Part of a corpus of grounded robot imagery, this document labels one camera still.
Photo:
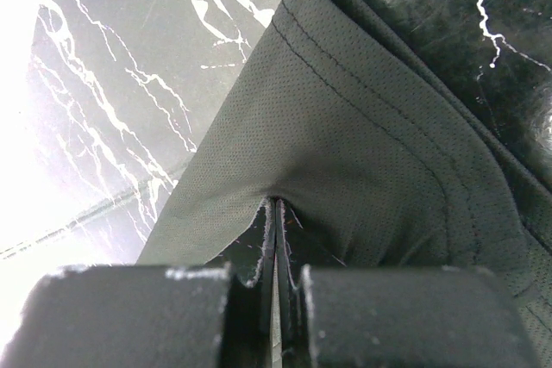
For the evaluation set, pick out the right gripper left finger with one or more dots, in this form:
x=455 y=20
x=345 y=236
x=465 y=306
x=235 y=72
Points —
x=216 y=315

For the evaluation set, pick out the black t shirt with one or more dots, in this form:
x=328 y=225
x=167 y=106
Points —
x=334 y=113

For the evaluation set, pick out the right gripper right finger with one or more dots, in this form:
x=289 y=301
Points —
x=332 y=315

